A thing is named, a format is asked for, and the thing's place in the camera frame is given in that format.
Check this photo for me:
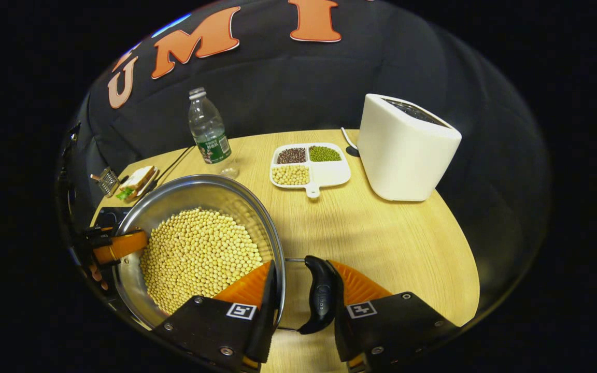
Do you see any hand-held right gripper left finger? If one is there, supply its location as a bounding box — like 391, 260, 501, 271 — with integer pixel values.
152, 261, 279, 373

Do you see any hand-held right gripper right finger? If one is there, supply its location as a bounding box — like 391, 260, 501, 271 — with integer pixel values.
328, 259, 461, 371

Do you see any black induction cooktop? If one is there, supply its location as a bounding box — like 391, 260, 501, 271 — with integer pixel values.
93, 207, 134, 229

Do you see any steel pot with soybeans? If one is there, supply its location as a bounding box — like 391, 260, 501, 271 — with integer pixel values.
111, 174, 339, 335

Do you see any sandwich on small plate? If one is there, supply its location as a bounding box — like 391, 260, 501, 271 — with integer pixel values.
116, 165, 160, 202

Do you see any clear plastic water bottle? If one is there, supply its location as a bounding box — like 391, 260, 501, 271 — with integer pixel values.
188, 87, 240, 180

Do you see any white divided dish of beans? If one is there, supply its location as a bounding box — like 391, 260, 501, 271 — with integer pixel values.
269, 142, 352, 199

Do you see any white toaster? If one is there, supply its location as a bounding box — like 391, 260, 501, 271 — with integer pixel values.
357, 93, 463, 203

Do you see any small wire basket holder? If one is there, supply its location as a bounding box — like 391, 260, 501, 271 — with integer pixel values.
90, 166, 120, 198

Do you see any black cooktop power cable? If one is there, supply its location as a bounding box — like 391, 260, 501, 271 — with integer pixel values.
146, 146, 196, 193

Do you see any white toaster cable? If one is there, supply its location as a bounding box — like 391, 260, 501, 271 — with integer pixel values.
340, 127, 361, 157

